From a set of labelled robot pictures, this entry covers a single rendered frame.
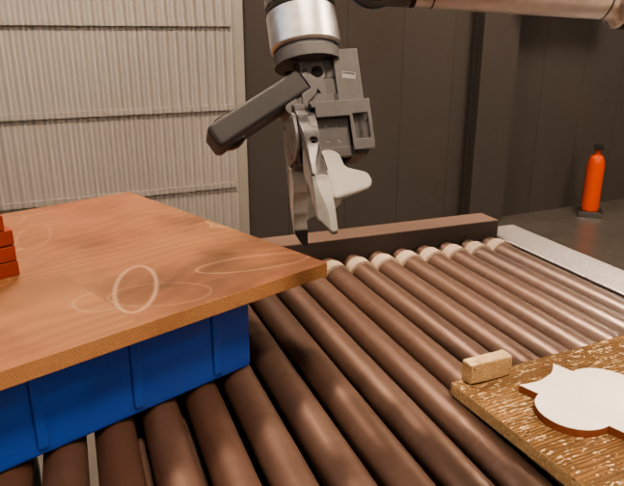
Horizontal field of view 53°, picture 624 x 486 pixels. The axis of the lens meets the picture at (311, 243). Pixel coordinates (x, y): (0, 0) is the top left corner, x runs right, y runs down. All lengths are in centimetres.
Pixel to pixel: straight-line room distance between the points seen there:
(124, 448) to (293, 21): 45
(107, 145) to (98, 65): 41
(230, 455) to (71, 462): 15
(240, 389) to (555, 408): 34
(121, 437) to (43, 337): 13
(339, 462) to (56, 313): 31
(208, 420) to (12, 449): 19
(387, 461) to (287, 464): 9
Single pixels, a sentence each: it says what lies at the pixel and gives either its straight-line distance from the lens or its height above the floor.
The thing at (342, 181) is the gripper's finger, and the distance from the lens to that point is 60.
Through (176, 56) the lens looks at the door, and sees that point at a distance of 357.
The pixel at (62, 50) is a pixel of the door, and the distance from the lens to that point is 349.
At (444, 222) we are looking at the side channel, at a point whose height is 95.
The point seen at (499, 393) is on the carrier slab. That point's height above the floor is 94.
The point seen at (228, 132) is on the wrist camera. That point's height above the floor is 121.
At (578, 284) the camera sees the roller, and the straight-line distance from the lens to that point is 111.
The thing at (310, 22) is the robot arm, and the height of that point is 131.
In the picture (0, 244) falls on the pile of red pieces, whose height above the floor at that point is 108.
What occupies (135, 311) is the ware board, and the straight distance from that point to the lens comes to 65.
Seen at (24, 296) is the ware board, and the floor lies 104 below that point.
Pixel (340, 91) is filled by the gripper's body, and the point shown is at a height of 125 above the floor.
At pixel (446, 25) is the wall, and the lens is 438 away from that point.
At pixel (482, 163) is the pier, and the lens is 457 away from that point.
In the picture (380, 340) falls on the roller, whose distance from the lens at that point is 84.
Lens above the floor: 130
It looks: 18 degrees down
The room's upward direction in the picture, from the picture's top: straight up
